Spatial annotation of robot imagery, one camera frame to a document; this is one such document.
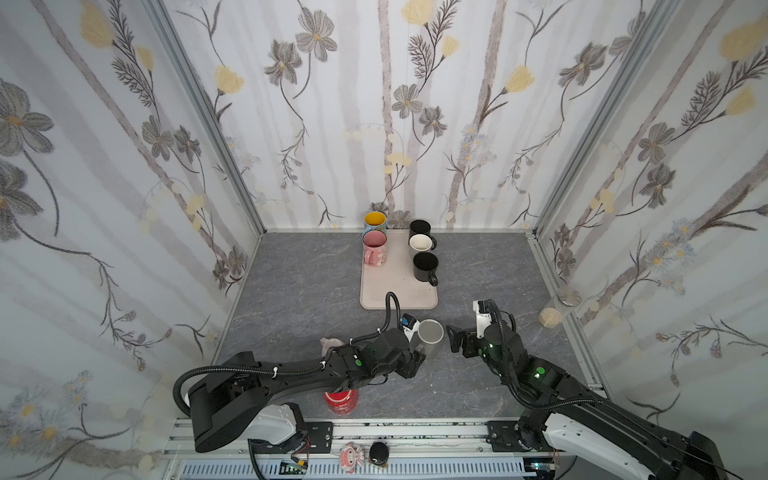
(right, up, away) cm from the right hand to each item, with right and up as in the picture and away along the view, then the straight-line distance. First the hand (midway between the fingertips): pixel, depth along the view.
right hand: (456, 320), depth 79 cm
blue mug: (-24, +31, +33) cm, 51 cm away
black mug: (-7, +29, +31) cm, 43 cm away
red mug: (-30, -19, -5) cm, 36 cm away
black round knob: (-20, -26, -15) cm, 36 cm away
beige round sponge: (+33, -2, +15) cm, 36 cm away
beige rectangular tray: (-16, +10, +30) cm, 35 cm away
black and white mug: (-5, +14, +25) cm, 29 cm away
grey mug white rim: (-7, -4, +3) cm, 8 cm away
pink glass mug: (-23, +20, +22) cm, 38 cm away
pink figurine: (-27, -30, -10) cm, 42 cm away
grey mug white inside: (-6, +23, +29) cm, 37 cm away
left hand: (-11, -8, +2) cm, 14 cm away
